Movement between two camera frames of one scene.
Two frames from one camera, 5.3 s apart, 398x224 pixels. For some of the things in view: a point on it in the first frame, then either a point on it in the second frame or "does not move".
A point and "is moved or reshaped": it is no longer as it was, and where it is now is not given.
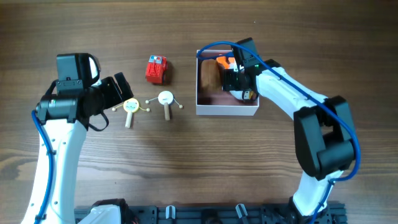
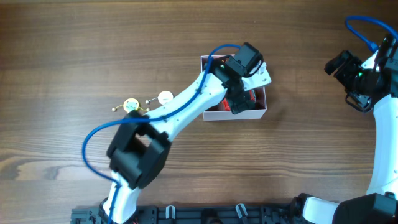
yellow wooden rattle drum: [130, 106] does not move
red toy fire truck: [156, 69] -> [252, 95]
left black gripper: [115, 96] -> [242, 98]
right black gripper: [228, 82] -> [358, 98]
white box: [211, 99] is moved or reshaped
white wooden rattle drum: [165, 98] does not move
